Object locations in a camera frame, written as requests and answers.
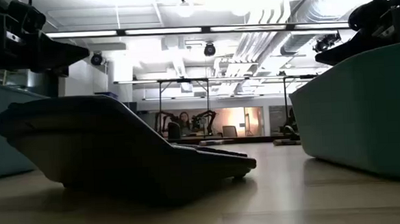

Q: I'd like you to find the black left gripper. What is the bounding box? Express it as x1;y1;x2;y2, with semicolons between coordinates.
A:
0;0;91;82

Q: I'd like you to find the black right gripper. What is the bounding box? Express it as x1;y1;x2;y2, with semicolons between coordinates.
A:
312;0;400;68

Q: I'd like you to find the teal plastic bin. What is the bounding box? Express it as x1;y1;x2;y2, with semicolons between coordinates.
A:
286;40;400;187
0;76;53;180

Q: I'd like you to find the black desk calculator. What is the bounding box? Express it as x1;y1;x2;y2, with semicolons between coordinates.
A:
0;86;260;211

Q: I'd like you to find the overhead light bar beam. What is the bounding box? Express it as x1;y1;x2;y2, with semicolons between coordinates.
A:
45;16;351;45

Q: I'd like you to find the round ceiling lamp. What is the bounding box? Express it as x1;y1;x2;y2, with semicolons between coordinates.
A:
175;0;197;18

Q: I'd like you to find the person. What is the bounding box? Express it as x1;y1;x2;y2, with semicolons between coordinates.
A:
177;110;192;136

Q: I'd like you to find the background chair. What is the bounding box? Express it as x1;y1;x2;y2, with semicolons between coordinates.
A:
221;125;238;139

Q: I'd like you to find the black ceiling camera cluster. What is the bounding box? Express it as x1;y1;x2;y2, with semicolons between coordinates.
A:
312;32;342;54

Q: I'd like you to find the black round ceiling camera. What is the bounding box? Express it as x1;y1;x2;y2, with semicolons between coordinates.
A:
90;51;104;67
203;42;217;58

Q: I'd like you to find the silver ventilation duct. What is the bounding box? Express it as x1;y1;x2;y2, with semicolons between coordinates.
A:
277;0;360;55

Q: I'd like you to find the background black rig frame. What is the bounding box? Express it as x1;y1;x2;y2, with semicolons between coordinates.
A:
114;70;323;145

